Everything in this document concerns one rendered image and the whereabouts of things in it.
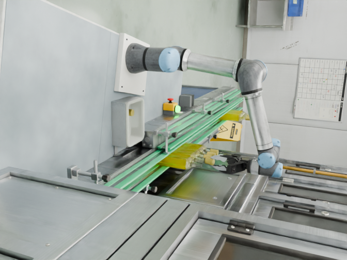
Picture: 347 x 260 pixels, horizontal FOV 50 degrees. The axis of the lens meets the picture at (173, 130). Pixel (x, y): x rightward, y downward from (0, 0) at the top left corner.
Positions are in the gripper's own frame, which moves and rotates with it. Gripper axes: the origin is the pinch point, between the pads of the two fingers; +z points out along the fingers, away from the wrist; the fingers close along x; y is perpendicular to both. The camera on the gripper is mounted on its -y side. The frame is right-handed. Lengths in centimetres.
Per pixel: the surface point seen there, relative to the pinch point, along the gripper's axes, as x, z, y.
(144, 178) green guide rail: -3.8, 26.3, -26.8
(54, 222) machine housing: 21, 6, -115
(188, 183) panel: -12.9, 11.6, -4.1
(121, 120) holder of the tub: 25, 37, -29
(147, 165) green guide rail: 3.9, 23.7, -28.5
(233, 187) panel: -12.3, -11.9, 0.0
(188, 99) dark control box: 21, 36, 58
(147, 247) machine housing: 22, -21, -117
